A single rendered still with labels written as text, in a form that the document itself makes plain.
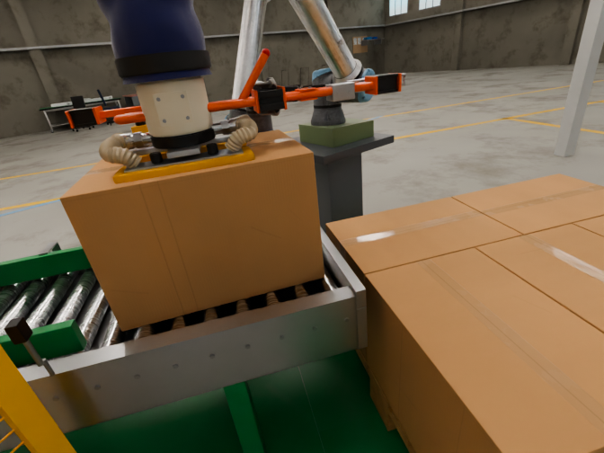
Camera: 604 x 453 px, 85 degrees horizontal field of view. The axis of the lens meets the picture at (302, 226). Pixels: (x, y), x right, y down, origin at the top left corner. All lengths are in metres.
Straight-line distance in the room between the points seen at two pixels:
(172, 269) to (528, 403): 0.84
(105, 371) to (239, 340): 0.31
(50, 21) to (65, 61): 1.10
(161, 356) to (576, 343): 0.95
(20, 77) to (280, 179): 13.25
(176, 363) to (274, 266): 0.35
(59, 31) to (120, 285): 13.26
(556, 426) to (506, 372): 0.12
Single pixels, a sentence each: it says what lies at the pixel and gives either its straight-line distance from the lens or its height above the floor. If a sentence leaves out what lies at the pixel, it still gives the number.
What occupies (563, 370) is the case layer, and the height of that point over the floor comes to 0.54.
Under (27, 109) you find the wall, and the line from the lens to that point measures 13.94.
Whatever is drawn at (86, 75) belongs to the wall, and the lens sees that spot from 13.98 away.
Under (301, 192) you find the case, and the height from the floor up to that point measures 0.84.
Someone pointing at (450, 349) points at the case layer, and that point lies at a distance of 0.87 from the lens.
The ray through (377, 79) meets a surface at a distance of 1.07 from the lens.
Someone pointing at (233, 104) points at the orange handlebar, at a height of 1.08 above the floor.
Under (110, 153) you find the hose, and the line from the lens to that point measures 0.92.
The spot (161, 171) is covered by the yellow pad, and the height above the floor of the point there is 0.96.
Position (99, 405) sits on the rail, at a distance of 1.05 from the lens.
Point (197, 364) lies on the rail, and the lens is 0.94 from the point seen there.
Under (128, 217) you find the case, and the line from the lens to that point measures 0.89.
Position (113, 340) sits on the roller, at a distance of 1.07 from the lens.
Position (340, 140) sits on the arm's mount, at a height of 0.78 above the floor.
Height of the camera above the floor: 1.16
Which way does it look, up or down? 27 degrees down
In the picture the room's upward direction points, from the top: 7 degrees counter-clockwise
